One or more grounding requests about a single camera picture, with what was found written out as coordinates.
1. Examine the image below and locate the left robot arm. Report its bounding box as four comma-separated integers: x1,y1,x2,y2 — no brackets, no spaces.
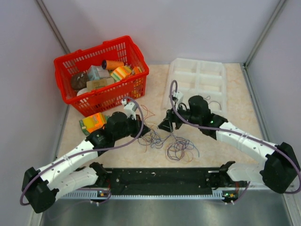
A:
21,112,150,213

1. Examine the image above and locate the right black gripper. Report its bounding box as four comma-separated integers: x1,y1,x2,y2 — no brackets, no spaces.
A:
158,102,201,133

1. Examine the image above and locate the teal grey box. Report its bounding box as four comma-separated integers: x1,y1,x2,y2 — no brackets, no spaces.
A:
87,65,110,81

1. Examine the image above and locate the orange yellow box on table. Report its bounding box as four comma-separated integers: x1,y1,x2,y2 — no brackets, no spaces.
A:
79,113,109,136

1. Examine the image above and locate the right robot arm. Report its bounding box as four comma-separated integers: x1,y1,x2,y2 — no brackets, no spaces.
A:
158,96,301,194

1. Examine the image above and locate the striped yellow green box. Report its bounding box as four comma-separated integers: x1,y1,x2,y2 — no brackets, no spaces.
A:
111,66,132,82

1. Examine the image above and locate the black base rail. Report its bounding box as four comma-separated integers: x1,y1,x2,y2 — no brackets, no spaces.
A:
90,168,247,196

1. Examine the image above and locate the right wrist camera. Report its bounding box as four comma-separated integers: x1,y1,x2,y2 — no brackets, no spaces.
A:
172,90,183,108

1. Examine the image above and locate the clear compartment tray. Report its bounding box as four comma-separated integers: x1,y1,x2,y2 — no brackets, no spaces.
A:
161,58,227,117

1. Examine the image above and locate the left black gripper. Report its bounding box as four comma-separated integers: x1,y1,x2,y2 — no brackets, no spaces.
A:
114,113,150,141

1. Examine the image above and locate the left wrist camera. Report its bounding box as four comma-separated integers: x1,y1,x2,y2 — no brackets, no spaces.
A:
121,99,137,120

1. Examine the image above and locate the beige carton box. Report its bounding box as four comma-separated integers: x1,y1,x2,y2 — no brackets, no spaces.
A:
87,78,115,92

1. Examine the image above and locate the red plastic basket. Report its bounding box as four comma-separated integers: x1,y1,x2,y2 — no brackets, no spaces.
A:
54,35,149,117

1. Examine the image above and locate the coloured wire pile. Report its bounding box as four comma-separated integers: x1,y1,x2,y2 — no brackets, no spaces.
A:
137,105,200,164

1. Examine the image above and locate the brown round item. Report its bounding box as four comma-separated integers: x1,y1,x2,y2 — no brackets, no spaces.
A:
71,72,89,90

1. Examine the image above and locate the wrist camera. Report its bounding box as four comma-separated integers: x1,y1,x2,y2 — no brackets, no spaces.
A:
172,90,183,108
121,99,137,120

